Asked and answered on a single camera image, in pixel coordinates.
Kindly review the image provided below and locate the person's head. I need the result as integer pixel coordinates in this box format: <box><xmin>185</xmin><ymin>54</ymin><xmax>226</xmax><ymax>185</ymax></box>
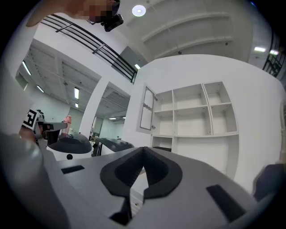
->
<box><xmin>26</xmin><ymin>0</ymin><xmax>121</xmax><ymax>28</ymax></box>

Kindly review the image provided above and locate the white machine with black lid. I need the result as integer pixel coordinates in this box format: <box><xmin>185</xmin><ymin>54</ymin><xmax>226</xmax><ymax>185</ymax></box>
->
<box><xmin>92</xmin><ymin>137</ymin><xmax>135</xmax><ymax>157</ymax></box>
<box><xmin>46</xmin><ymin>133</ymin><xmax>93</xmax><ymax>161</ymax></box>

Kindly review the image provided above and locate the black head-worn camera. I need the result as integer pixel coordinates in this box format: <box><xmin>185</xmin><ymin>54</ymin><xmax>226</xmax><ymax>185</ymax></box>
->
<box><xmin>100</xmin><ymin>13</ymin><xmax>124</xmax><ymax>33</ymax></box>

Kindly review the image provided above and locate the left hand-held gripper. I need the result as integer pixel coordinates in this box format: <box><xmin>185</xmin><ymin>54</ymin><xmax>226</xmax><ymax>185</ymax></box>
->
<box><xmin>21</xmin><ymin>109</ymin><xmax>68</xmax><ymax>149</ymax></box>

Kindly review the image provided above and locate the white cabinet shelf unit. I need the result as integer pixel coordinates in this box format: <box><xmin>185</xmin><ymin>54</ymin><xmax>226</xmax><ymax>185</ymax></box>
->
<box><xmin>151</xmin><ymin>81</ymin><xmax>240</xmax><ymax>181</ymax></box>

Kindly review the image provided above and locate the black balcony railing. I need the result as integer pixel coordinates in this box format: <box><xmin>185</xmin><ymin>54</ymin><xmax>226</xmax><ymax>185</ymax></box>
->
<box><xmin>41</xmin><ymin>14</ymin><xmax>138</xmax><ymax>85</ymax></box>

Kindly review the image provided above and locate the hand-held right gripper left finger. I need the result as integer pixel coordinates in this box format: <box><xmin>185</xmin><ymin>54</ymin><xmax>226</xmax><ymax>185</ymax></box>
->
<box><xmin>55</xmin><ymin>147</ymin><xmax>144</xmax><ymax>229</ymax></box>

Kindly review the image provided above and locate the white cabinet glass door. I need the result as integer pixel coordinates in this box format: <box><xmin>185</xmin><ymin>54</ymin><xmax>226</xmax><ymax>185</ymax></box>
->
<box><xmin>135</xmin><ymin>83</ymin><xmax>156</xmax><ymax>135</ymax></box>

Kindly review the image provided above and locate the round ceiling light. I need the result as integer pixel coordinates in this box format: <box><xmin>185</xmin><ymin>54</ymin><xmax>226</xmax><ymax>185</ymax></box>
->
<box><xmin>131</xmin><ymin>4</ymin><xmax>147</xmax><ymax>17</ymax></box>

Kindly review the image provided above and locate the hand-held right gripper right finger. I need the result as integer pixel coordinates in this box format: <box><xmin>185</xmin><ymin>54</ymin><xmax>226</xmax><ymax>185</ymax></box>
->
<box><xmin>133</xmin><ymin>147</ymin><xmax>258</xmax><ymax>229</ymax></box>

